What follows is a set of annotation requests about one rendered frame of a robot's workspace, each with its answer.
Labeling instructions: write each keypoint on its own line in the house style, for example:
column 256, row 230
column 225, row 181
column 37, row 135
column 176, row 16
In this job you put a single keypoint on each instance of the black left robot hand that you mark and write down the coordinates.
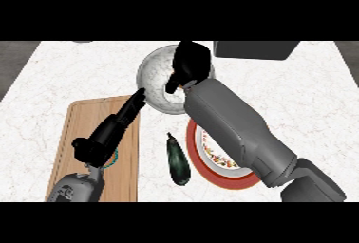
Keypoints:
column 108, row 136

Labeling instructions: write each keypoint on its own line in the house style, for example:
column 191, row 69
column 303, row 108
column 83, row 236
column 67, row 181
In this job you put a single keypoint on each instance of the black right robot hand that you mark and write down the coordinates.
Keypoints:
column 189, row 61

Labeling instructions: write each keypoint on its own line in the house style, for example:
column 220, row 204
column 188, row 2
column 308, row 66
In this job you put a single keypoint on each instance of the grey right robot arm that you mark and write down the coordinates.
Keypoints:
column 247, row 139

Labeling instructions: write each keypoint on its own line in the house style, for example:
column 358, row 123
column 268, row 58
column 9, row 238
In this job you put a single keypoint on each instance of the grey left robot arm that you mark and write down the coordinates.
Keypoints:
column 77, row 186

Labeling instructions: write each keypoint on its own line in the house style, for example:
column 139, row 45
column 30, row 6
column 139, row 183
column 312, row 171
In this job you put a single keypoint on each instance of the white marble bowl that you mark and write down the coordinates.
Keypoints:
column 157, row 79

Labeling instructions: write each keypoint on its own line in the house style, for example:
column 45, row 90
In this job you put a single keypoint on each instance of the red rimmed floral plate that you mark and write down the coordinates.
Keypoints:
column 214, row 164

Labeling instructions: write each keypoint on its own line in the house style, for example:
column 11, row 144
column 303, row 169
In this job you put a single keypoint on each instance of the wooden cutting board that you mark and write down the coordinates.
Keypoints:
column 79, row 126

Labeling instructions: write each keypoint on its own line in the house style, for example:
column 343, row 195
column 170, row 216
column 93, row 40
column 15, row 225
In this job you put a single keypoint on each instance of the dark grey appliance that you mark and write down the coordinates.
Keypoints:
column 254, row 49

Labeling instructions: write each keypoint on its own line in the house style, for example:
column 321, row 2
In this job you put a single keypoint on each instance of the dark green eggplant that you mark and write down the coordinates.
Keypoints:
column 178, row 161

